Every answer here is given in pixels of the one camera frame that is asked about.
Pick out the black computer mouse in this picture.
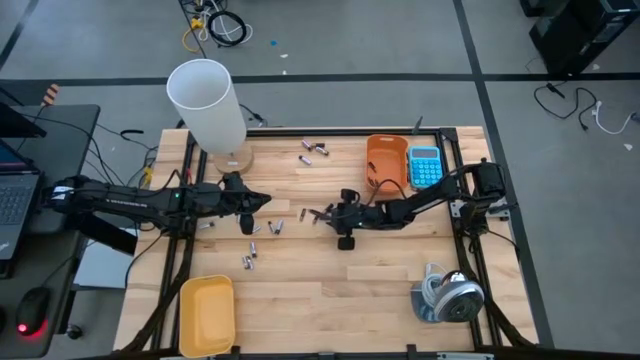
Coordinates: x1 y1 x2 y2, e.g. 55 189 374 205
14 286 51 337

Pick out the black side desk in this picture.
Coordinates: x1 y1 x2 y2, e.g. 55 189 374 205
0 103 101 359

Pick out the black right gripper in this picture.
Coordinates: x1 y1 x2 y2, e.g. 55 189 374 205
308 187 375 252

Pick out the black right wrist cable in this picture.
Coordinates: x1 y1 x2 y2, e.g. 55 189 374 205
367 178 409 206

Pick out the yellow floor cable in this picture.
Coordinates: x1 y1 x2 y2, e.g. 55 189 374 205
181 16 207 55

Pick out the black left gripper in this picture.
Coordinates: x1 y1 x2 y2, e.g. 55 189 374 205
218 171 273 237

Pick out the blue calculator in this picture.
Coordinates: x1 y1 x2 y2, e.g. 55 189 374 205
407 145 446 191

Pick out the black laptop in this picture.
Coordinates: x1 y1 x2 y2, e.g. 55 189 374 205
0 139 44 262

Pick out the black computer tower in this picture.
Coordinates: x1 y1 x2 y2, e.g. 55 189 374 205
528 0 640 76

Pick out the orange plastic bin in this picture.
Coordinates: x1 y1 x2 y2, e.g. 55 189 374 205
365 133 410 195

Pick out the grey round device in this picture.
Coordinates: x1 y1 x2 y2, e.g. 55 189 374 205
410 269 486 324

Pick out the yellow plastic bin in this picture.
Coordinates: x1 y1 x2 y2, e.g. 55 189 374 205
178 274 237 359

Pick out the white coiled cable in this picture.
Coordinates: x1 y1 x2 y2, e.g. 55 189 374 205
421 263 450 307

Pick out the white floor cable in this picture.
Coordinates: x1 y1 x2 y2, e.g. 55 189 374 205
591 101 637 136

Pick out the orange black striped block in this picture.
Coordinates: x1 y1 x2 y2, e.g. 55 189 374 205
40 83 62 107

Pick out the black coiled floor cable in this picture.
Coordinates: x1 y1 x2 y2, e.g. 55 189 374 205
206 9 249 49

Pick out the white cylinder table lamp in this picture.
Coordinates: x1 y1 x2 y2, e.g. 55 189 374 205
165 58 255 176

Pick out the white box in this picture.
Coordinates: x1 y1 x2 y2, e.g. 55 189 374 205
74 234 139 291

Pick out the black aluminium table frame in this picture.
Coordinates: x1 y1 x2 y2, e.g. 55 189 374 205
119 126 540 360

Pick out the black slanted panel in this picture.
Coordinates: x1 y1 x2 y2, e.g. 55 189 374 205
74 212 139 257

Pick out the black monitor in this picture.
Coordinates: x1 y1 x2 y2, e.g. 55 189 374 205
0 102 48 140

